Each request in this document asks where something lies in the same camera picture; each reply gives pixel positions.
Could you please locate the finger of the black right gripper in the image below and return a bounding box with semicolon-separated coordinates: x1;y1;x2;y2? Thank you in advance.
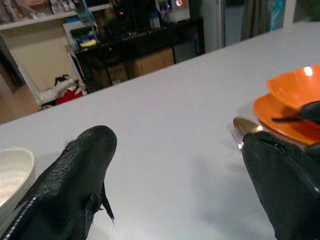
271;101;320;125

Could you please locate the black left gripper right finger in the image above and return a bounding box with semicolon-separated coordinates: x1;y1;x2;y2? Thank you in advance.
241;131;320;240

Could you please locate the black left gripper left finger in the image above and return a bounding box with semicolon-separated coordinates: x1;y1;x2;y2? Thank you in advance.
0;124;118;240

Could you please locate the orange bowl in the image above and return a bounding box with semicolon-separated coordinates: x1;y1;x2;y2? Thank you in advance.
266;64;320;111

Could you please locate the gold spoon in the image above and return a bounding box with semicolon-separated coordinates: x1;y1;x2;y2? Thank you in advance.
232;117;265;151

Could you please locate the orange plate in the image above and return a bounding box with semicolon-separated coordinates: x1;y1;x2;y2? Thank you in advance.
252;93;320;147

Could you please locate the white bowl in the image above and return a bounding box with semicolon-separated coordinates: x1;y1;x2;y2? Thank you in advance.
0;147;36;208

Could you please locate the red cloth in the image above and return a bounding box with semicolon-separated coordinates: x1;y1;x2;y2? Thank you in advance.
54;88;85;105

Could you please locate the white garment pile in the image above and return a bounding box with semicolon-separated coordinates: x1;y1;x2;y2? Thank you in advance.
39;74;87;102

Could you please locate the grey curtain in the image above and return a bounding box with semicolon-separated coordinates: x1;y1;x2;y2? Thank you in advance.
240;0;272;41

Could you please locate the small cardboard box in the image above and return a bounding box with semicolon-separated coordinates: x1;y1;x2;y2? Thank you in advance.
106;62;130;85

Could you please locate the large cardboard box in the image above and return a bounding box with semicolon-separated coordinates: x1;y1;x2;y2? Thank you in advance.
126;47;175;80

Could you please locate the black cabinet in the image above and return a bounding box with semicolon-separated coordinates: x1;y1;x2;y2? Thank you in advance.
73;17;206;94

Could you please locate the white shelf unit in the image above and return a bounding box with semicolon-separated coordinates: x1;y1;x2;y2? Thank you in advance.
0;0;115;107

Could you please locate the white appliance with red ring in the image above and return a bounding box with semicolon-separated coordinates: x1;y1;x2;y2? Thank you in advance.
163;0;191;24

